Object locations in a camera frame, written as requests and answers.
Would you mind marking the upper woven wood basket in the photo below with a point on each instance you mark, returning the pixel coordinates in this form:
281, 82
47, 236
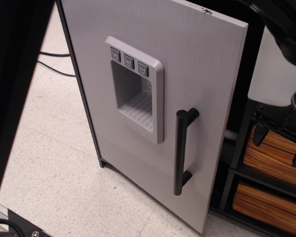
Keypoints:
274, 156

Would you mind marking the grey water dispenser panel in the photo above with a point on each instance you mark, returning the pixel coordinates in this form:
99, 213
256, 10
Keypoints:
138, 80

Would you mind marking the woven wood basket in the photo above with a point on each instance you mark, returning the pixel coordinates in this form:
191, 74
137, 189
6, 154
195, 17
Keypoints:
274, 156
266, 207

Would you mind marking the dark grey shelf unit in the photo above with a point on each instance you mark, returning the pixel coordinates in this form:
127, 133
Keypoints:
232, 171

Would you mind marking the black fridge door handle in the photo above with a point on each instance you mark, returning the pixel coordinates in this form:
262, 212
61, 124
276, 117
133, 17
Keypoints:
183, 120

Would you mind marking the dark grey fridge cabinet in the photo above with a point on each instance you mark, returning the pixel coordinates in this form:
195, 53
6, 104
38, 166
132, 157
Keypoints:
84, 98

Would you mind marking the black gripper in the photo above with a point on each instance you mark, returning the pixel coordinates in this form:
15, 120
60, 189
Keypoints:
281, 120

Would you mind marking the lower woven wood basket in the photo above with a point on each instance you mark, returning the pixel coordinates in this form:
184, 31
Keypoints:
266, 207

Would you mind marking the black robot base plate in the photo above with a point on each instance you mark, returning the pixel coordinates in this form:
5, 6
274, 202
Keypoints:
28, 228

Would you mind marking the white sink cabinet front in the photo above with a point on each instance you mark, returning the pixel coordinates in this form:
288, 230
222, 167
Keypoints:
274, 78

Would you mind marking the grey toy fridge door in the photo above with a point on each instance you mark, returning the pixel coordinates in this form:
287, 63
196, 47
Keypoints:
150, 111

